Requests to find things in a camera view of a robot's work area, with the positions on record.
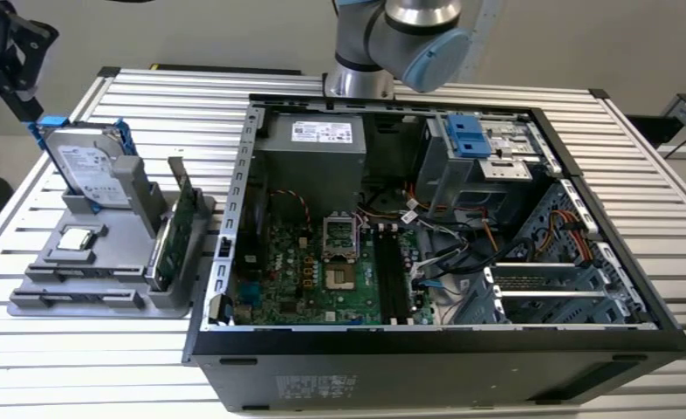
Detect RAM stick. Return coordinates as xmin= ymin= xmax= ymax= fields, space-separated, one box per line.
xmin=33 ymin=266 xmax=140 ymax=280
xmin=21 ymin=292 xmax=137 ymax=306

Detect black RAM slot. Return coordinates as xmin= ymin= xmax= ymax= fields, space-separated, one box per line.
xmin=373 ymin=224 xmax=395 ymax=326
xmin=380 ymin=224 xmax=403 ymax=326
xmin=388 ymin=224 xmax=411 ymax=326

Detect hard disk in blue carrier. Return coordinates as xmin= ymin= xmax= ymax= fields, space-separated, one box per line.
xmin=24 ymin=112 xmax=141 ymax=215

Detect silver CPU chip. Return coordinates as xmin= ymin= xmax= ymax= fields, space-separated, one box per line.
xmin=54 ymin=226 xmax=97 ymax=253

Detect green graphics card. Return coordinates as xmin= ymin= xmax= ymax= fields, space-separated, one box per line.
xmin=142 ymin=156 xmax=205 ymax=292

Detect grey parts rack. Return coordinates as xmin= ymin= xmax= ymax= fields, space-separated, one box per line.
xmin=6 ymin=156 xmax=218 ymax=322

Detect grey power supply unit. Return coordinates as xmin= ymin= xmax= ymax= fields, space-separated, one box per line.
xmin=252 ymin=112 xmax=371 ymax=219

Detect metal socket cover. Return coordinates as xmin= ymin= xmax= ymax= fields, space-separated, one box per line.
xmin=321 ymin=210 xmax=361 ymax=260

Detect CPU socket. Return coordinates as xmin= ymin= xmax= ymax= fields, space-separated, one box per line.
xmin=323 ymin=260 xmax=360 ymax=292

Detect pale perforated vertical strip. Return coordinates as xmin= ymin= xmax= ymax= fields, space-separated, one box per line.
xmin=456 ymin=0 xmax=505 ymax=84

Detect green motherboard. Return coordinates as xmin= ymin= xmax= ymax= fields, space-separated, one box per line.
xmin=228 ymin=212 xmax=441 ymax=326

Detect black open PC case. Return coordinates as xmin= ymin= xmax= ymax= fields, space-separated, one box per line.
xmin=178 ymin=93 xmax=686 ymax=414

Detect perforated metal disk bay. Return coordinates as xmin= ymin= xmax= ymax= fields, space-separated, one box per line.
xmin=455 ymin=260 xmax=640 ymax=326

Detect black box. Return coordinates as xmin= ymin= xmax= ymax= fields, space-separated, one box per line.
xmin=625 ymin=113 xmax=686 ymax=153

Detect twisted red black wire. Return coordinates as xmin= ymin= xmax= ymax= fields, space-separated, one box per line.
xmin=268 ymin=189 xmax=315 ymax=232

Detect blue plastic drive bracket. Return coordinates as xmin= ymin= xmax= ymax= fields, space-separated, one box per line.
xmin=443 ymin=113 xmax=493 ymax=160

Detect orange wire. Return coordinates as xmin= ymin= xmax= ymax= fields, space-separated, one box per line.
xmin=480 ymin=216 xmax=501 ymax=254

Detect black cable bundle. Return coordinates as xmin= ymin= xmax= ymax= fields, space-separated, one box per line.
xmin=411 ymin=217 xmax=533 ymax=285

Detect orange red power wires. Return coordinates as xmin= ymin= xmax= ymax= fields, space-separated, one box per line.
xmin=532 ymin=208 xmax=593 ymax=268

